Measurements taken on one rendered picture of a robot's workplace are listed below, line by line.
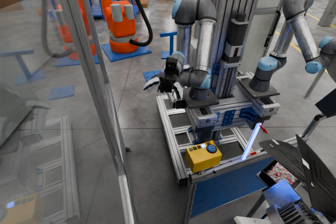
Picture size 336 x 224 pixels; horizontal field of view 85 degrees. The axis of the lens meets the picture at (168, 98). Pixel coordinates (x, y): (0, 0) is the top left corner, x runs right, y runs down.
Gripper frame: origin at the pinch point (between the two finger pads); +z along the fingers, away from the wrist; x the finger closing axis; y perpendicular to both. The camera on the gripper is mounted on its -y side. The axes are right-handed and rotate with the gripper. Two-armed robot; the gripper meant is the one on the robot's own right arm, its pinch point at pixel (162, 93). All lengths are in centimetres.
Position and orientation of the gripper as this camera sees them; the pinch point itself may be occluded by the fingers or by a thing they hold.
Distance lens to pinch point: 70.0
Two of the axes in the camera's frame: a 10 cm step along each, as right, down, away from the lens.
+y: -1.3, 7.5, 6.5
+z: -2.2, 6.2, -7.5
